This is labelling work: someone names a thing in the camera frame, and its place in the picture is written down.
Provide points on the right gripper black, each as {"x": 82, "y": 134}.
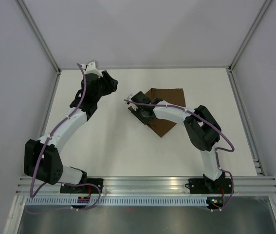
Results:
{"x": 143, "y": 120}

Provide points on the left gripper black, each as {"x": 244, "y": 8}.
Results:
{"x": 111, "y": 84}

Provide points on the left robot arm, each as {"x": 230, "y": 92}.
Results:
{"x": 42, "y": 159}

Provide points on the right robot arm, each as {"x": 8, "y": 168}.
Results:
{"x": 204, "y": 134}

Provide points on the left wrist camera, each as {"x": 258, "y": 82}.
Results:
{"x": 91, "y": 68}

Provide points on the aluminium front rail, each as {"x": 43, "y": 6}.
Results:
{"x": 174, "y": 186}

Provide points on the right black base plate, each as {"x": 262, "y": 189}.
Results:
{"x": 205, "y": 186}

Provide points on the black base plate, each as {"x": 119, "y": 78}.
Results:
{"x": 205, "y": 186}
{"x": 93, "y": 186}

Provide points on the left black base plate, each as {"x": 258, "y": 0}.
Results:
{"x": 93, "y": 186}

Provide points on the right aluminium frame post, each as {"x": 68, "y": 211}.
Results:
{"x": 255, "y": 24}

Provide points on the aluminium frame post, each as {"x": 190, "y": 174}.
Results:
{"x": 255, "y": 24}
{"x": 37, "y": 33}

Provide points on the left aluminium frame post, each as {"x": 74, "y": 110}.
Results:
{"x": 37, "y": 33}

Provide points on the white slotted cable duct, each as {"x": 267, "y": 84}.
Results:
{"x": 120, "y": 200}

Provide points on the right side aluminium rail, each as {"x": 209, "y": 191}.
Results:
{"x": 246, "y": 124}

